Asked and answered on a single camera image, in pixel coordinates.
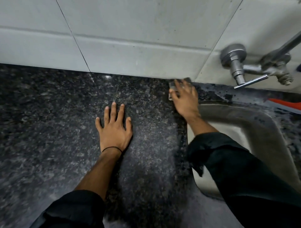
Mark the person's left hand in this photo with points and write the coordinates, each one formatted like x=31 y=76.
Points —
x=114 y=135

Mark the person's right hand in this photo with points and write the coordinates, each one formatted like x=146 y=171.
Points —
x=187 y=103

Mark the person's left thumb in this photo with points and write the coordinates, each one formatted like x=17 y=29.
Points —
x=128 y=123

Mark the person's left little finger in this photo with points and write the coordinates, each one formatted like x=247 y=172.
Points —
x=98 y=123

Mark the person's right thumb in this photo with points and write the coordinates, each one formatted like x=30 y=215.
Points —
x=173 y=94

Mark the person's left middle finger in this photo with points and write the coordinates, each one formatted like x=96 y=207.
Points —
x=114 y=112

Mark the grey scrub pad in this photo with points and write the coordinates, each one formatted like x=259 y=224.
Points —
x=171 y=85

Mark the person's left forearm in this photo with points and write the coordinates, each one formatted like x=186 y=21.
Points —
x=94 y=178

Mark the person's right forearm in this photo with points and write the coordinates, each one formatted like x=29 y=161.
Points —
x=235 y=164

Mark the black wrist band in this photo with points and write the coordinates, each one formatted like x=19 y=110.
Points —
x=112 y=148

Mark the grey kitchen sink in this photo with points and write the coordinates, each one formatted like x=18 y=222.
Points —
x=258 y=131

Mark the red plastic object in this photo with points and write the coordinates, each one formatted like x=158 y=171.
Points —
x=285 y=104

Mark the metal wall tap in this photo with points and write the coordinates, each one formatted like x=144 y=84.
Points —
x=237 y=63

